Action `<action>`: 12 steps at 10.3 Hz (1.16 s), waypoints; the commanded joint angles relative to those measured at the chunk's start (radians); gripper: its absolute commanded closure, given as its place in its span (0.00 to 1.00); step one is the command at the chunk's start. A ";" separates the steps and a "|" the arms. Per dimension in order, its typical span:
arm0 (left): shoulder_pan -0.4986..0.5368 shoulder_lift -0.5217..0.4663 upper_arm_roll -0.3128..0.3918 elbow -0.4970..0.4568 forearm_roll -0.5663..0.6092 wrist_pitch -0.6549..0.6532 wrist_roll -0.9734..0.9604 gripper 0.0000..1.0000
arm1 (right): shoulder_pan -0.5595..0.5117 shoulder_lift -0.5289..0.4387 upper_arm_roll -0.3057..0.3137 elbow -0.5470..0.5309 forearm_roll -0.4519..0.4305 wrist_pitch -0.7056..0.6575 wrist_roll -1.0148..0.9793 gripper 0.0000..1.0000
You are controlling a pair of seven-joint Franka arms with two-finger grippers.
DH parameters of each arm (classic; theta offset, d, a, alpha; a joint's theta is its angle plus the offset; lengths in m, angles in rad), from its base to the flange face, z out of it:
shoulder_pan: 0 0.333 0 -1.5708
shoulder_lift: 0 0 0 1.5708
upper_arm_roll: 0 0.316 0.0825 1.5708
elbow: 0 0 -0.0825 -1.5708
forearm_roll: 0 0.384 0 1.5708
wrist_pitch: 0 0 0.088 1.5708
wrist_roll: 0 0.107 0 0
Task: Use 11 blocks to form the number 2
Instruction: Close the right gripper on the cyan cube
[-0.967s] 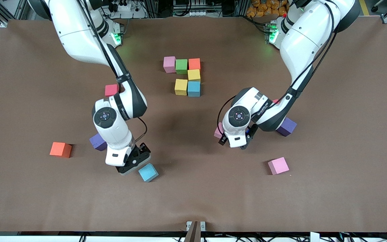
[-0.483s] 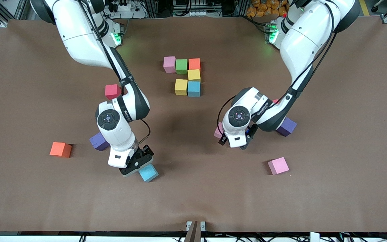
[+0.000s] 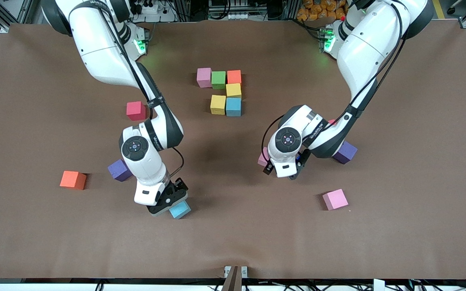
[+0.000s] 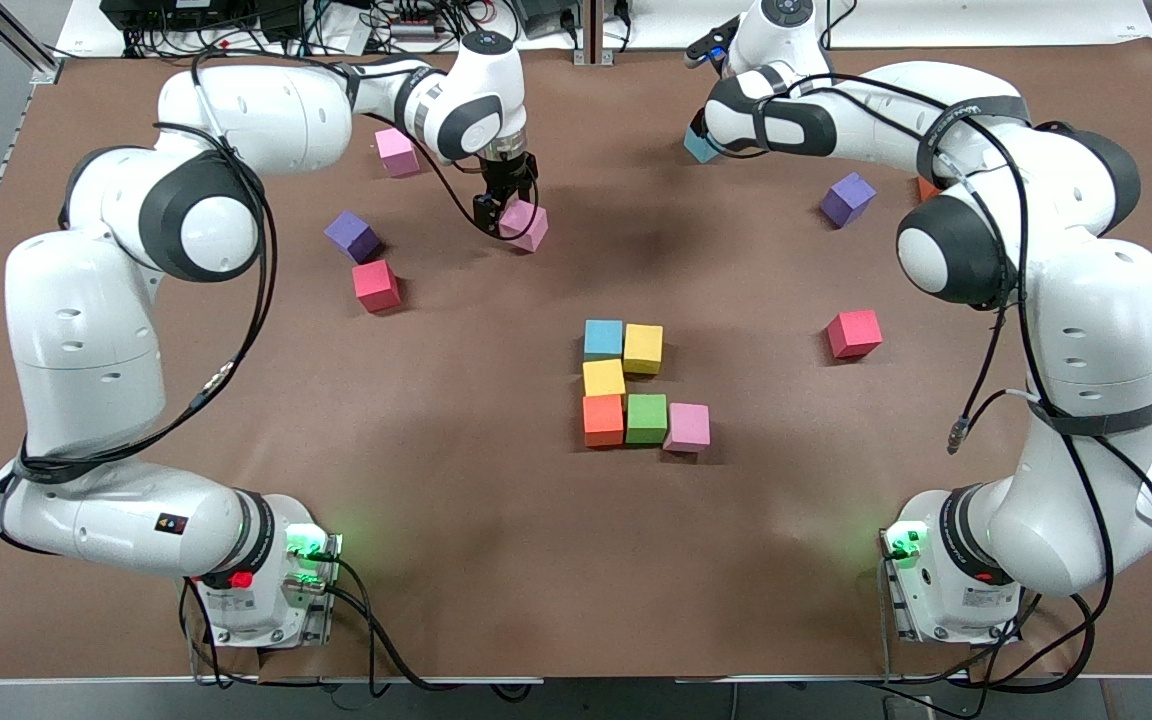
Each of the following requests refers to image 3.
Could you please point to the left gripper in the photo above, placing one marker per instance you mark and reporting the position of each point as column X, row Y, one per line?
column 302, row 159

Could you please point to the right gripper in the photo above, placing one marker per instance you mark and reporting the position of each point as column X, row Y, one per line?
column 178, row 186

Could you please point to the pink foam cube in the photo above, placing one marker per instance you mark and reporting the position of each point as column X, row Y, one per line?
column 204, row 77
column 335, row 199
column 262, row 158

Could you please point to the blue foam cube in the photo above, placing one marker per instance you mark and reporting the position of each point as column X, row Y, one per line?
column 181, row 211
column 233, row 107

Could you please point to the purple foam cube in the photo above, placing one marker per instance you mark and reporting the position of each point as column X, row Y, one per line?
column 116, row 170
column 348, row 152

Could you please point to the yellow foam cube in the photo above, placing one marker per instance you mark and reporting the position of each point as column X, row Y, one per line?
column 218, row 105
column 233, row 90

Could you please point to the orange foam cube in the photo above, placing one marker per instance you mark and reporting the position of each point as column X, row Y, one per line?
column 234, row 76
column 73, row 180

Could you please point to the green foam cube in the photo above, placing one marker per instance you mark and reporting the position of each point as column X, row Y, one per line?
column 218, row 79

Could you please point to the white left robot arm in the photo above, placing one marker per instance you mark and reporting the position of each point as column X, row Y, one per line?
column 366, row 44

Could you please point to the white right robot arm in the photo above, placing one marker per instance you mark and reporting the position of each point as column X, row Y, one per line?
column 103, row 52

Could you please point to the brown paper table cover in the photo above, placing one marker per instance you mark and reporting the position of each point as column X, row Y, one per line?
column 378, row 242

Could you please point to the metal equipment rack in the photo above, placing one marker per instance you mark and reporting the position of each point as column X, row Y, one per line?
column 229, row 8

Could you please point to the bag of orange items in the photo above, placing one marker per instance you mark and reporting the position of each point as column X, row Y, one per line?
column 318, row 10

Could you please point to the white power strip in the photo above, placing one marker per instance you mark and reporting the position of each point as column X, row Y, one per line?
column 150, row 6

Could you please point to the small metal bracket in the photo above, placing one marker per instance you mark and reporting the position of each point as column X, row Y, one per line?
column 244, row 271

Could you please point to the grey camera support post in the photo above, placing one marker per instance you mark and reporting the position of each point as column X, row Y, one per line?
column 233, row 283

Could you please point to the white table edge rail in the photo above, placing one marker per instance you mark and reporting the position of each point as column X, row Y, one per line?
column 34, row 287

